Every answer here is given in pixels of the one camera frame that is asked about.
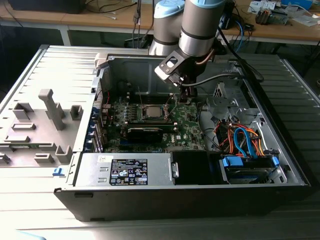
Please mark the green Dell motherboard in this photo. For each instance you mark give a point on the green Dell motherboard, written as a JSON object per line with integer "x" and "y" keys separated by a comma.
{"x": 186, "y": 120}

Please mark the silver power supply unit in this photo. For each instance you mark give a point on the silver power supply unit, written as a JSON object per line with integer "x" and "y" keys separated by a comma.
{"x": 95, "y": 171}

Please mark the pale blue rounded object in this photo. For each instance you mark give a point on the pale blue rounded object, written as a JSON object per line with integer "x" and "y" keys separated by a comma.
{"x": 30, "y": 236}

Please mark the small blue plastic clip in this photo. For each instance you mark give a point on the small blue plastic clip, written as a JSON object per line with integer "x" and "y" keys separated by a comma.
{"x": 58, "y": 172}

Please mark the finned CPU cooler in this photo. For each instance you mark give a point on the finned CPU cooler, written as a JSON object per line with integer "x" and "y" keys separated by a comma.
{"x": 263, "y": 16}

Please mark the silver CPU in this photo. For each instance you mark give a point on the silver CPU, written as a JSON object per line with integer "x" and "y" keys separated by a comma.
{"x": 154, "y": 111}

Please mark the black Quadro graphics card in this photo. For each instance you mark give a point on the black Quadro graphics card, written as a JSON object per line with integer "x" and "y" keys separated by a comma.
{"x": 145, "y": 137}

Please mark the blue box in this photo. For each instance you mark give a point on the blue box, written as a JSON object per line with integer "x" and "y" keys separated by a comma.
{"x": 296, "y": 3}

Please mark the grey parts rack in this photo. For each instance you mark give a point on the grey parts rack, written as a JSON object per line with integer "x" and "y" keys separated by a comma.
{"x": 53, "y": 110}

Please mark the clear plastic bag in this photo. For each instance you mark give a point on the clear plastic bag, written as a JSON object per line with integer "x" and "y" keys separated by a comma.
{"x": 306, "y": 18}

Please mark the black equipment box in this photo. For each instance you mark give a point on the black equipment box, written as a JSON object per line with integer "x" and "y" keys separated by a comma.
{"x": 45, "y": 6}

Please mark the long wooden desk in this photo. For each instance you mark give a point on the long wooden desk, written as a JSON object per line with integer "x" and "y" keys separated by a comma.
{"x": 37, "y": 16}

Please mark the black plastic shroud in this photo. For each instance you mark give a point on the black plastic shroud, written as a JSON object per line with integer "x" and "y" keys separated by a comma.
{"x": 190, "y": 167}

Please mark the blue card retention latches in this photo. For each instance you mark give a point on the blue card retention latches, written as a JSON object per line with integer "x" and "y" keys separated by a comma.
{"x": 93, "y": 113}

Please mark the metal socket locking lever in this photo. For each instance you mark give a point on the metal socket locking lever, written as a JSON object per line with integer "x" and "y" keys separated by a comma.
{"x": 172, "y": 112}
{"x": 140, "y": 96}

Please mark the black monitor stand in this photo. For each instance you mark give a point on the black monitor stand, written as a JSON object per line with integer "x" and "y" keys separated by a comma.
{"x": 228, "y": 20}

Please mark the hard disk in blue carrier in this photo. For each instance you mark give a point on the hard disk in blue carrier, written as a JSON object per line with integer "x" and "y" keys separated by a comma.
{"x": 250, "y": 175}

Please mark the CPU socket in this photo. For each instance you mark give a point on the CPU socket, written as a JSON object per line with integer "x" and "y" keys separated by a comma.
{"x": 143, "y": 116}

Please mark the metal drive cage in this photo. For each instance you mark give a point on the metal drive cage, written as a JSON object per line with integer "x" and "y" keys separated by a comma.
{"x": 225, "y": 103}

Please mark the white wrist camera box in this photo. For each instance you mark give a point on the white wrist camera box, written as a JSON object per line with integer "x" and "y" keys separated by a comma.
{"x": 163, "y": 74}

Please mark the black and grey PC case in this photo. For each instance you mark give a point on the black and grey PC case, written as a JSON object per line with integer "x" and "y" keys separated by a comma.
{"x": 175, "y": 203}

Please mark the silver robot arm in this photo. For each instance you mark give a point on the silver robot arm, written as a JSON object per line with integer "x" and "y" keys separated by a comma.
{"x": 197, "y": 25}

